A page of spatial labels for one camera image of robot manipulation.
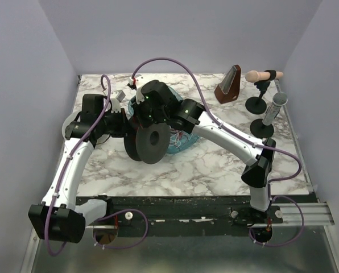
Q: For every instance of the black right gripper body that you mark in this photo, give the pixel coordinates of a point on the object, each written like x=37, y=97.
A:
x=146, y=116

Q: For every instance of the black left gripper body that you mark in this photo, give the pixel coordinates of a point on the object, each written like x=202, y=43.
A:
x=124, y=122

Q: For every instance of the dark grey perforated spool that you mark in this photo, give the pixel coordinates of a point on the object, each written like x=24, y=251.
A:
x=148, y=145

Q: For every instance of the teal transparent plastic bin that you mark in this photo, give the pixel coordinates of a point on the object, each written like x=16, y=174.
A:
x=179, y=140

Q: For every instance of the brown wooden metronome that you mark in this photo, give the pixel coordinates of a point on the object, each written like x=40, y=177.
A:
x=229, y=87

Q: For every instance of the black stand of silver microphone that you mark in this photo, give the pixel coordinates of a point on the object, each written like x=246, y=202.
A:
x=260, y=130

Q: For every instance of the silver mesh microphone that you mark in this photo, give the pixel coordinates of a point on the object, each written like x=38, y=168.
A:
x=278, y=101

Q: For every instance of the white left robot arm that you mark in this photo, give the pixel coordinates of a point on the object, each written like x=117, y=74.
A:
x=58, y=217

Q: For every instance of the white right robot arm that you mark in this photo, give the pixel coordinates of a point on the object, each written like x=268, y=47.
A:
x=193, y=118

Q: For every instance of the white perforated spool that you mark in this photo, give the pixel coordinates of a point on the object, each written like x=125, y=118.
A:
x=70, y=124

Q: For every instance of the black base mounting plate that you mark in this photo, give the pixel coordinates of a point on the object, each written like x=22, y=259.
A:
x=198, y=216

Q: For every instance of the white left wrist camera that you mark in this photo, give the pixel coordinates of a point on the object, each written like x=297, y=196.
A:
x=115, y=100

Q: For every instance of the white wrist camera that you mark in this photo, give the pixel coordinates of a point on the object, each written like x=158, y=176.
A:
x=115, y=100
x=136, y=84

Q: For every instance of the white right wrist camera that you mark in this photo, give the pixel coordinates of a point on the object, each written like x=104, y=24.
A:
x=136, y=84

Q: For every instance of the aluminium rail frame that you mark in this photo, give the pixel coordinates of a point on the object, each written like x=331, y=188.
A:
x=287, y=248

